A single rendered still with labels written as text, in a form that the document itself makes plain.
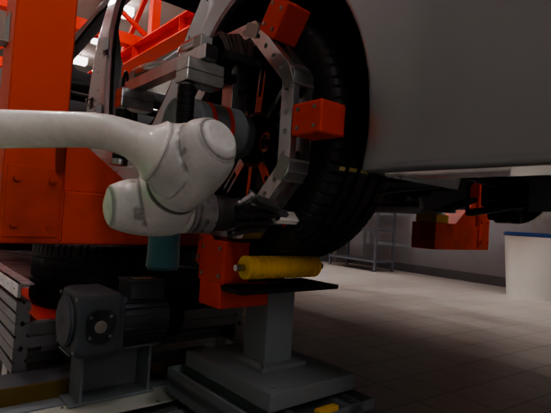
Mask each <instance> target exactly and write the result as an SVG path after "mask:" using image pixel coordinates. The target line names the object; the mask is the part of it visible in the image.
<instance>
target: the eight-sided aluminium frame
mask: <svg viewBox="0 0 551 413"><path fill-rule="evenodd" d="M260 25H261V22H259V21H257V20H254V21H252V22H248V23H247V24H246V25H244V26H242V27H240V28H238V29H236V30H234V31H232V32H229V33H228V34H240V35H241V36H242V37H243V39H245V40H247V39H250V40H252V42H253V51H254V50H256V49H259V50H260V51H261V52H262V54H263V55H264V57H265V58H266V59H267V60H268V61H269V63H270V64H271V66H272V67H273V69H274V70H275V72H276V73H277V74H278V76H279V77H280V78H281V79H282V94H281V107H280V132H279V146H278V159H277V164H276V167H275V169H274V170H273V171H272V173H271V175H270V176H269V178H268V179H267V181H266V182H265V183H264V185H263V186H262V188H261V189H260V191H259V192H258V194H257V195H260V196H263V197H266V198H269V199H271V200H273V201H275V202H276V203H277V204H278V206H279V208H280V209H283V207H284V206H285V204H286V203H287V202H288V200H289V199H290V198H291V197H292V195H293V194H294V192H295V191H296V190H297V188H298V187H299V185H300V184H303V181H304V179H305V178H306V176H307V174H308V167H309V164H310V161H309V147H310V140H309V139H305V138H299V137H295V136H293V135H292V120H293V107H294V104H298V103H302V102H308V101H312V93H313V90H314V85H313V79H314V77H313V75H312V73H311V72H310V70H309V69H308V68H307V67H306V66H305V65H304V64H303V63H302V62H301V61H300V59H299V58H298V57H297V56H296V54H295V53H294V52H293V51H292V49H291V48H290V47H289V46H287V45H285V44H283V43H279V42H277V41H275V40H273V39H271V38H270V37H269V36H268V35H266V34H265V33H264V32H263V31H261V30H260V29H259V28H260ZM209 95H210V93H208V92H204V91H202V90H198V89H195V99H199V100H203V101H206V100H207V99H208V97H209ZM265 233H266V231H263V232H257V233H251V234H241V235H236V236H234V237H232V238H237V239H261V237H262V235H263V234H265ZM208 235H214V236H221V237H227V236H226V234H225V231H212V232H211V233H209V234H208Z"/></svg>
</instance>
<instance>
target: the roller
mask: <svg viewBox="0 0 551 413"><path fill-rule="evenodd" d="M322 268H323V264H322V263H321V260H320V259H319V258H318V257H317V256H242V257H240V259H239V262H238V264H235V265H234V271H238V273H239V276H240V278H241V279H278V278H298V277H316V276H318V275H319V274H320V272H321V269H322Z"/></svg>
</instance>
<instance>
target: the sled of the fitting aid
mask: <svg viewBox="0 0 551 413"><path fill-rule="evenodd" d="M166 392H167V393H169V394H170V395H171V396H173V397H174V398H176V399H177V400H178V401H180V402H182V403H183V404H184V405H186V406H187V407H188V408H189V409H191V410H192V411H194V412H196V413H268V412H266V411H264V410H263V409H261V408H260V407H258V406H255V405H254V404H252V403H251V402H249V401H247V400H245V399H243V398H242V397H240V396H238V395H237V394H235V393H233V392H231V391H230V390H228V389H226V388H224V387H222V386H221V385H220V384H218V383H215V382H214V381H212V380H210V379H209V378H207V377H205V376H203V375H202V374H199V373H198V372H197V371H195V370H192V369H191V368H189V367H188V366H186V365H185V364H182V365H173V366H168V368H167V381H166ZM374 412H375V398H374V397H371V396H368V395H366V394H364V393H361V392H359V391H357V390H354V389H352V390H348V391H346V392H342V393H337V394H335V395H331V396H328V397H323V398H321V399H317V400H315V401H311V402H306V403H303V404H301V405H297V406H292V407H290V408H286V409H284V410H280V411H276V412H272V413H374Z"/></svg>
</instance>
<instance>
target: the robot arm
mask: <svg viewBox="0 0 551 413"><path fill-rule="evenodd" d="M0 148H97V149H102V150H106V151H109V152H114V153H116V154H119V155H121V156H123V157H125V158H126V159H128V160H129V161H131V162H132V163H133V164H134V165H135V167H136V168H137V170H138V172H139V177H138V178H137V179H124V180H122V181H119V182H116V183H114V184H110V185H109V186H108V187H107V190H106V193H105V196H104V199H103V204H102V213H103V216H104V219H105V221H106V222H107V224H108V226H109V227H110V228H112V229H115V230H118V231H121V232H123V233H127V234H133V235H140V236H151V237H163V236H172V235H175V234H209V233H211V232H212V231H225V234H226V236H227V238H231V237H234V236H236V235H241V234H251V233H257V232H263V231H266V230H267V227H268V226H272V225H282V224H284V225H296V224H297V223H298V222H299V219H298V217H297V216H296V215H295V213H294V212H292V211H286V210H283V209H280V208H279V206H278V204H277V203H276V202H275V201H273V200H271V199H269V198H266V197H263V196H260V195H257V194H256V193H255V192H254V191H253V190H252V189H250V190H248V195H247V196H246V197H244V198H241V197H238V198H231V197H228V196H225V195H216V194H215V191H216V190H217V189H218V188H219V187H220V186H221V185H222V184H223V183H224V182H225V180H226V179H227V177H228V176H229V174H230V172H231V171H232V169H233V167H234V164H235V155H236V142H235V137H234V135H233V134H232V132H231V131H230V129H229V128H228V127H227V126H226V125H224V124H223V123H221V122H220V121H218V120H216V119H213V118H209V117H206V118H198V119H194V120H190V121H189V122H187V123H180V124H177V123H171V122H169V121H166V122H163V123H161V124H159V125H146V124H143V123H139V122H137V121H134V120H129V119H126V118H123V117H119V116H113V115H108V114H103V113H95V112H83V111H32V110H3V109H0ZM249 203H252V205H251V204H249ZM253 204H255V205H256V206H253ZM259 225H260V227H259Z"/></svg>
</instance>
